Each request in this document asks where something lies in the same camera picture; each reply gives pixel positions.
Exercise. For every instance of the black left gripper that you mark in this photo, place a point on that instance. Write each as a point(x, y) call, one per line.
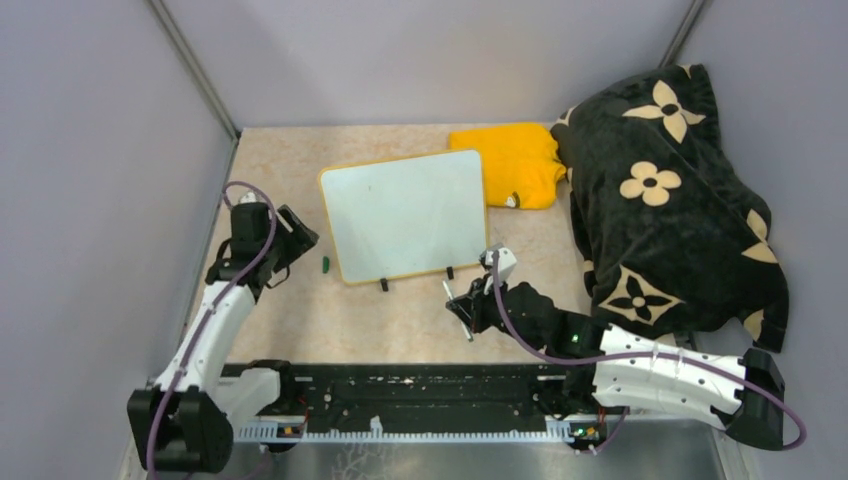
point(300, 239)

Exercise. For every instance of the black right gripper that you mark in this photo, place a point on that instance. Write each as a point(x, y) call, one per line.
point(472, 308)

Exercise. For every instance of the white marker pen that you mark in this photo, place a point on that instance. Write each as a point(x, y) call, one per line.
point(453, 306)

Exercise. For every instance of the yellow-framed whiteboard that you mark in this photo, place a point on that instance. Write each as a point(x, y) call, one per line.
point(408, 216)

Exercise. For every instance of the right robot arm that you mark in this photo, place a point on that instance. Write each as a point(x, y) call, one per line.
point(742, 396)

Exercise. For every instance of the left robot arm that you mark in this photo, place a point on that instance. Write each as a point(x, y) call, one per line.
point(187, 419)

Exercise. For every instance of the folded yellow cloth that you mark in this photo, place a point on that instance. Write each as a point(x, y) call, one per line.
point(521, 167)

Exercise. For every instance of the black floral blanket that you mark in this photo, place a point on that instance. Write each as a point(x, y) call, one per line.
point(672, 239)

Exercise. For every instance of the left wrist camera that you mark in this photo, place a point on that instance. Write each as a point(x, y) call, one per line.
point(248, 198)

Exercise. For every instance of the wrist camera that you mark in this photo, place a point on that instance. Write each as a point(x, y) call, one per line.
point(248, 198)
point(499, 259)

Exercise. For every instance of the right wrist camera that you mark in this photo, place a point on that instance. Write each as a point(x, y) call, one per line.
point(499, 259)

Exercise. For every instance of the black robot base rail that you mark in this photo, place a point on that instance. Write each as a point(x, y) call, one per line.
point(432, 403)

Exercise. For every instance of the left metal corner post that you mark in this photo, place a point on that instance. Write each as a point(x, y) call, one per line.
point(189, 60)

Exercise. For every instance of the metal corner post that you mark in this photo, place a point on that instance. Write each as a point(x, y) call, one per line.
point(189, 60)
point(683, 32)

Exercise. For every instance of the right metal corner post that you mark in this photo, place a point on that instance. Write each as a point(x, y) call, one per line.
point(683, 32)

